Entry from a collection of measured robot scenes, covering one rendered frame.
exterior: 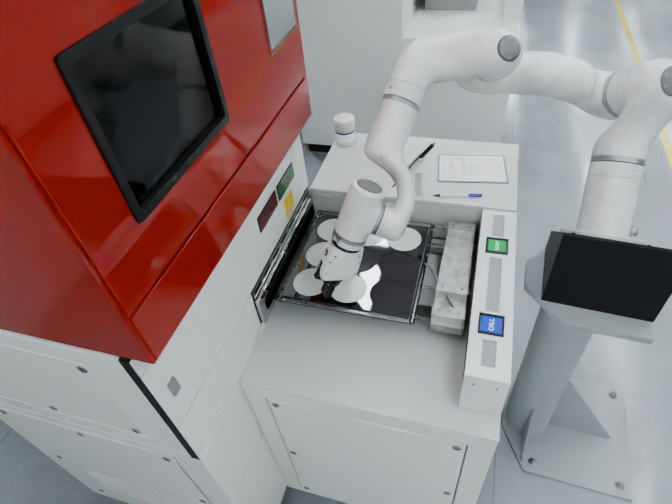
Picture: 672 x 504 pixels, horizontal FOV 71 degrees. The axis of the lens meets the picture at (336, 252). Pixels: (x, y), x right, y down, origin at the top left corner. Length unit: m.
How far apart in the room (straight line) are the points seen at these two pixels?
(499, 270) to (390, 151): 0.42
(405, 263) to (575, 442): 1.10
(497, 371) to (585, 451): 1.09
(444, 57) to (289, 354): 0.80
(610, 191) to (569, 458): 1.12
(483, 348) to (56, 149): 0.87
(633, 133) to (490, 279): 0.47
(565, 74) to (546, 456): 1.38
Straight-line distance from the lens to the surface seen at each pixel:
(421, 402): 1.17
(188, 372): 1.02
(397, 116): 1.09
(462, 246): 1.41
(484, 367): 1.07
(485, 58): 1.11
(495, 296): 1.20
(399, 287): 1.26
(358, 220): 1.07
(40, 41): 0.61
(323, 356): 1.24
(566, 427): 2.14
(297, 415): 1.30
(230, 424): 1.27
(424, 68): 1.12
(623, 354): 2.43
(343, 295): 1.25
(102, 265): 0.68
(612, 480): 2.11
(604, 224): 1.31
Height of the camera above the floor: 1.86
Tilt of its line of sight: 45 degrees down
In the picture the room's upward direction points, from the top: 7 degrees counter-clockwise
